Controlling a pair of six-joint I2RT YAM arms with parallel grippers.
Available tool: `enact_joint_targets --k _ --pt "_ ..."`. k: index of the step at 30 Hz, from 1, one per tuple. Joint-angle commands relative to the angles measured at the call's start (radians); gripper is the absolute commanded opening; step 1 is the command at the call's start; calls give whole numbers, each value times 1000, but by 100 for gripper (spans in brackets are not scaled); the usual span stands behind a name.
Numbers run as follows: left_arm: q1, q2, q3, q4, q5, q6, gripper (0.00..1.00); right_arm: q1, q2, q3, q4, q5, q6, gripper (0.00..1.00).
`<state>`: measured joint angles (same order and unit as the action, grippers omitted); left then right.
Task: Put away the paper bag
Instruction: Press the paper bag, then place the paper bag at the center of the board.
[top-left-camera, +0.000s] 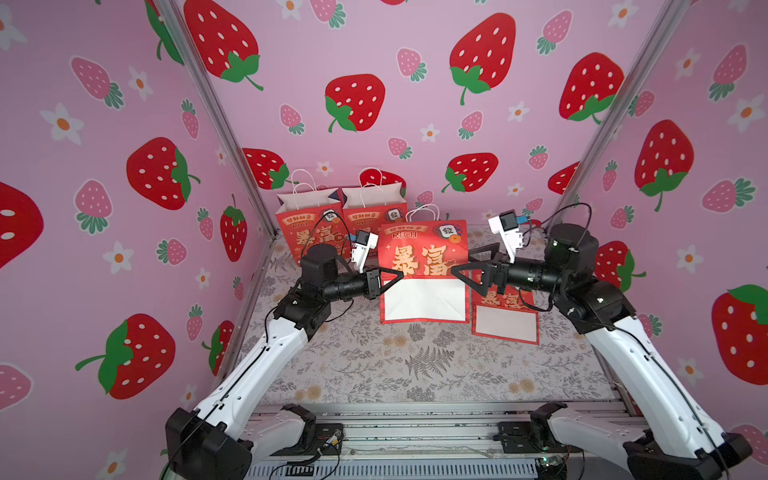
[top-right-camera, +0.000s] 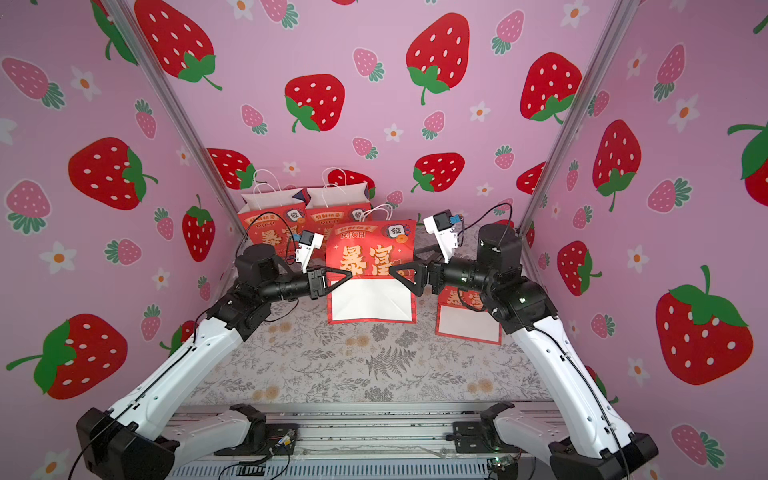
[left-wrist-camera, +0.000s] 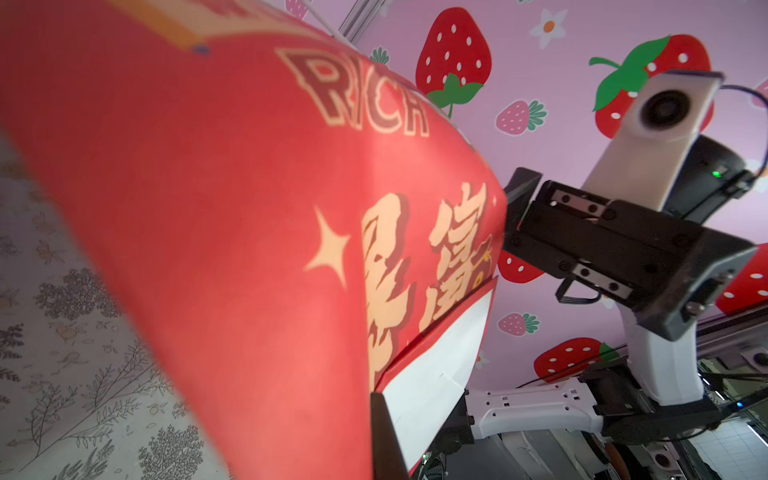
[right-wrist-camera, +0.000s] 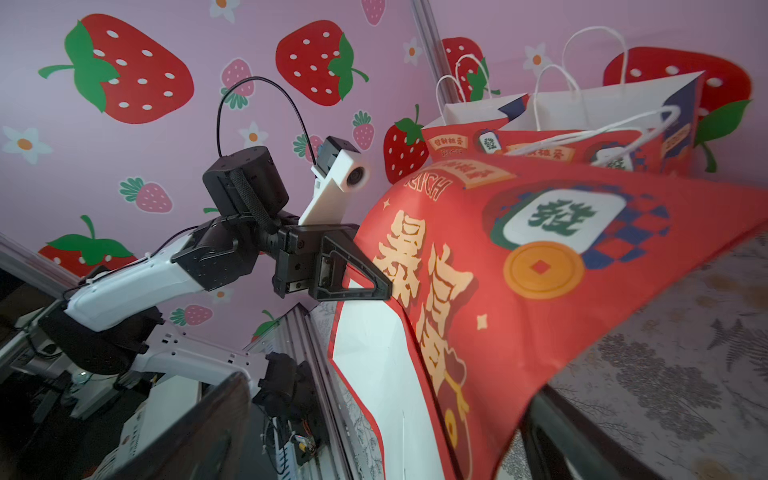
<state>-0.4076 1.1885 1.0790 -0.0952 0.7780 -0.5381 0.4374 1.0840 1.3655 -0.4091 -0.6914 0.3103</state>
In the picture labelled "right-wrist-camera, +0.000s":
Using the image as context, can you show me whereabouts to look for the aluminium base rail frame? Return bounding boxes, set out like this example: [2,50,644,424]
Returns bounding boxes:
[249,304,384,479]

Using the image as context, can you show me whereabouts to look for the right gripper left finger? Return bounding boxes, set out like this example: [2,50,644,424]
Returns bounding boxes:
[110,372,251,480]

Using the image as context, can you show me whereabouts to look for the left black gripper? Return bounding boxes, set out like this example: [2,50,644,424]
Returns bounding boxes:
[272,224,393,302]

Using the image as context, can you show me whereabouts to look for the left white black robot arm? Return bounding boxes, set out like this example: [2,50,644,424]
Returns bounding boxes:
[38,137,393,395]

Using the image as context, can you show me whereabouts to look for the left aluminium frame post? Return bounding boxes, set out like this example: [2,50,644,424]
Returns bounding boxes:
[410,0,450,80]

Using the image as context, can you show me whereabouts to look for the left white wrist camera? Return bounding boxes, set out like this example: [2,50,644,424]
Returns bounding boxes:
[298,136,370,226]

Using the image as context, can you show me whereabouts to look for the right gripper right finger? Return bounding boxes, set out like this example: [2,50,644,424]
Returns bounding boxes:
[521,385,660,480]

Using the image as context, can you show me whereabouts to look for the red paper bag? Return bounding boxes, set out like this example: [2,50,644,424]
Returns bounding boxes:
[422,54,530,162]
[328,152,767,479]
[501,27,704,176]

